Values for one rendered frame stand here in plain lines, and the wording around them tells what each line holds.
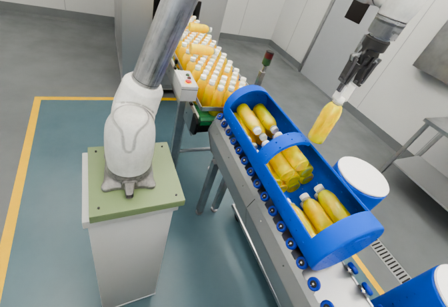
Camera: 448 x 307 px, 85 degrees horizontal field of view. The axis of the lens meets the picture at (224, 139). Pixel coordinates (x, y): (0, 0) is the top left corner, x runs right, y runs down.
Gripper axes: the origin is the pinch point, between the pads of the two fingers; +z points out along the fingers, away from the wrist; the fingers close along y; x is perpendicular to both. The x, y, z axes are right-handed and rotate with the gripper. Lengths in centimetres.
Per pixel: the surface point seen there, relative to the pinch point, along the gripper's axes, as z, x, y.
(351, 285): 54, -49, 1
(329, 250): 32, -41, -19
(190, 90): 40, 63, -36
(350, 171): 45, -6, 35
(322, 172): 36.5, -9.3, 6.4
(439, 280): 44, -59, 31
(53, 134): 148, 150, -130
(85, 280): 146, 12, -99
